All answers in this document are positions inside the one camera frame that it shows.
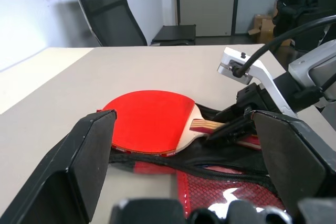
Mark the black mesh office chair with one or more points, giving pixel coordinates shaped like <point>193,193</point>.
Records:
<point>110,11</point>

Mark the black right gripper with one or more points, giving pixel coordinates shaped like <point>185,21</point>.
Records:
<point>250,96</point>

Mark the black chair with jacket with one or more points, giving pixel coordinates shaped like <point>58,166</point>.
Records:
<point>296,1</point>

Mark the brown cardboard box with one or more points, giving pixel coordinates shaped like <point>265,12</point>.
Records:
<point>265,28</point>

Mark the grey cabinet door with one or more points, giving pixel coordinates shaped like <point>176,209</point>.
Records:
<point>207,1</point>

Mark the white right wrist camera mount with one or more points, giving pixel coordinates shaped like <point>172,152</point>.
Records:
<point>265,77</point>

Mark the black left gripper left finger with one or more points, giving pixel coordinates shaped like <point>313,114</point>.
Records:
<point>65,161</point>

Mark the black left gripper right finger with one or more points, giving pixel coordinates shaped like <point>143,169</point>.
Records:
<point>294,155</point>

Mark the red black paddle case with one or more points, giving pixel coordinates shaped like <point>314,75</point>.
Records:
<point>210,190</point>

